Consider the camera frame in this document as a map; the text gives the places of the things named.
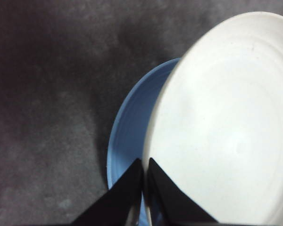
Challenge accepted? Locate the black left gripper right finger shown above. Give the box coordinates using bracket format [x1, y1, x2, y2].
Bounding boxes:
[147, 157, 219, 226]

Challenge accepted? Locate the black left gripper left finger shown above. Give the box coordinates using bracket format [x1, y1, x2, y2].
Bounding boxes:
[70, 158, 143, 226]

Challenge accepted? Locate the blue round plate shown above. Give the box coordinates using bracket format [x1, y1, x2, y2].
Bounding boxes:
[106, 57, 183, 226]

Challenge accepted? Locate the white round plate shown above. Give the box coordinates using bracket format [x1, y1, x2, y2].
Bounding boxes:
[141, 11, 283, 226]

